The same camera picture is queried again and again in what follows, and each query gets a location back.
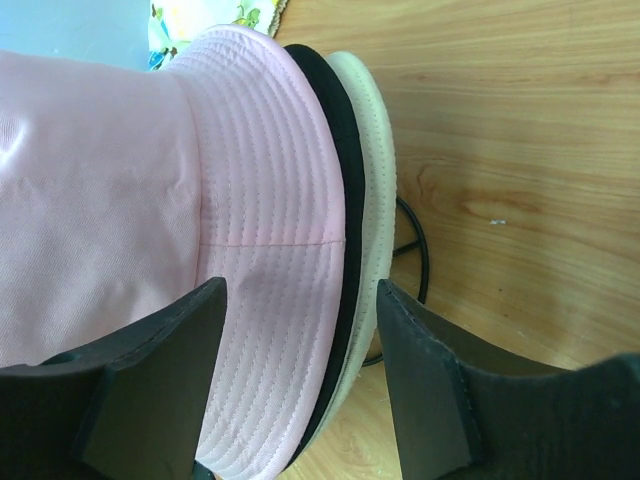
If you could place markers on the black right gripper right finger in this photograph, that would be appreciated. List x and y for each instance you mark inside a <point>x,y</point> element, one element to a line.
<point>464,408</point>

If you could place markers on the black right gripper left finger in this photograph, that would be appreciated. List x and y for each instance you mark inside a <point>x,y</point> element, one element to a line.
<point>129,405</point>

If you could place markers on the pink bucket hat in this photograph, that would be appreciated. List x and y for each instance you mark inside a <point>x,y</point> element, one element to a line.
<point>122,191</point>

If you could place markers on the beige bucket hat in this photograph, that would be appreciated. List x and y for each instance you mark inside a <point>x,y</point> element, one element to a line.
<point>378,225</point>

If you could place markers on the cartoon print cloth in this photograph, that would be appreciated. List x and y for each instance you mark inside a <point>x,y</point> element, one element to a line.
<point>174,24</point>

